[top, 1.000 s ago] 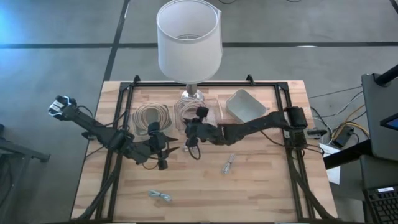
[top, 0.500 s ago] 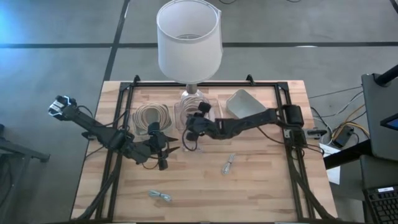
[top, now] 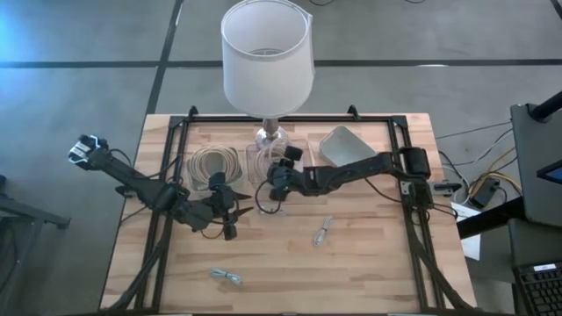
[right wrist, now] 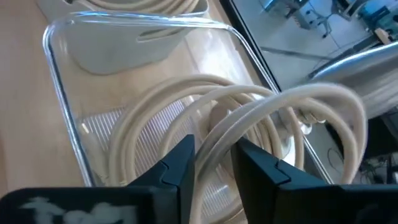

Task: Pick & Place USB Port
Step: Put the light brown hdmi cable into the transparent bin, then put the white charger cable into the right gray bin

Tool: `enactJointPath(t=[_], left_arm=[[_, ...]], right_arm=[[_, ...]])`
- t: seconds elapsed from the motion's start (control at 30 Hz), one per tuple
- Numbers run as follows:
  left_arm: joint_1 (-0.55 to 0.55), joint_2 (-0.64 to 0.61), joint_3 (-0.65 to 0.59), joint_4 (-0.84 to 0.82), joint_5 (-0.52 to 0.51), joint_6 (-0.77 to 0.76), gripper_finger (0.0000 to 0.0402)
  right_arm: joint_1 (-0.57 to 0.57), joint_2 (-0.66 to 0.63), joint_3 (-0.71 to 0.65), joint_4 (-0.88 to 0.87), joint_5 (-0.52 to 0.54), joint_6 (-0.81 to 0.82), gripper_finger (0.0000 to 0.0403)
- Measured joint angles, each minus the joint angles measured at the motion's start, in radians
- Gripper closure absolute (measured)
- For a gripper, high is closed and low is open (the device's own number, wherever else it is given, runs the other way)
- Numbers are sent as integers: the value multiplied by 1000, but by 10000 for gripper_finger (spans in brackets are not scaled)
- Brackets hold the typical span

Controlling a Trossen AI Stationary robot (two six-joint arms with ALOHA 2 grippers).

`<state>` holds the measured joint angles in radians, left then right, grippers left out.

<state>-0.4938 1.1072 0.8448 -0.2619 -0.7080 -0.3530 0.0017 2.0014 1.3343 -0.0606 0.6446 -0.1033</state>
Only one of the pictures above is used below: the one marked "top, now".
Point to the grey cart panel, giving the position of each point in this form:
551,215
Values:
535,175

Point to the white shade silver table lamp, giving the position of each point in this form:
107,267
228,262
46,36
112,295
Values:
263,88

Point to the blue lit screen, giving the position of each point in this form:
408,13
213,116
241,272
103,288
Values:
554,173

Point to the black power adapter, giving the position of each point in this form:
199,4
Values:
483,193

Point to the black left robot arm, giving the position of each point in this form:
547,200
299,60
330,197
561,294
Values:
131,177

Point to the clear plastic bin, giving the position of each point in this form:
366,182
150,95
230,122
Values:
252,169

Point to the black pole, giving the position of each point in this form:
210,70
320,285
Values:
546,109

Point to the black floor stand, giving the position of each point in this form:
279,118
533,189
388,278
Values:
26,210

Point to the white paper sheet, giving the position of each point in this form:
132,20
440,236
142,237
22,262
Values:
470,246

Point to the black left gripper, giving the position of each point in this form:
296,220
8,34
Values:
223,202

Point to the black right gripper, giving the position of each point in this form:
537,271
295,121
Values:
292,181

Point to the black cart beam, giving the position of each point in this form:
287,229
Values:
487,221

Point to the black keyboard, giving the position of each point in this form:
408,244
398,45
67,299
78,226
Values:
542,292

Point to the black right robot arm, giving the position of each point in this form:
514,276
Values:
351,169

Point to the black aluminium table frame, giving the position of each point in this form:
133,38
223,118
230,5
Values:
333,118

